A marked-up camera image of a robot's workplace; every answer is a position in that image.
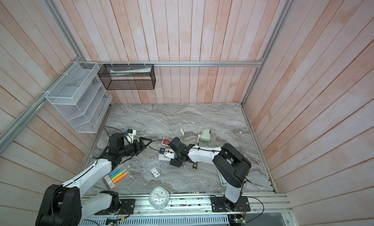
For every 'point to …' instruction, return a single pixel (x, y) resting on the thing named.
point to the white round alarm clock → (158, 197)
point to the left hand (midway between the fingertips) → (149, 146)
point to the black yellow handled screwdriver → (195, 165)
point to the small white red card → (155, 172)
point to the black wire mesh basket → (127, 76)
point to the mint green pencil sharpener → (205, 137)
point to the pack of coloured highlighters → (113, 178)
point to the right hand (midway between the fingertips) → (174, 154)
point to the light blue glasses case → (224, 182)
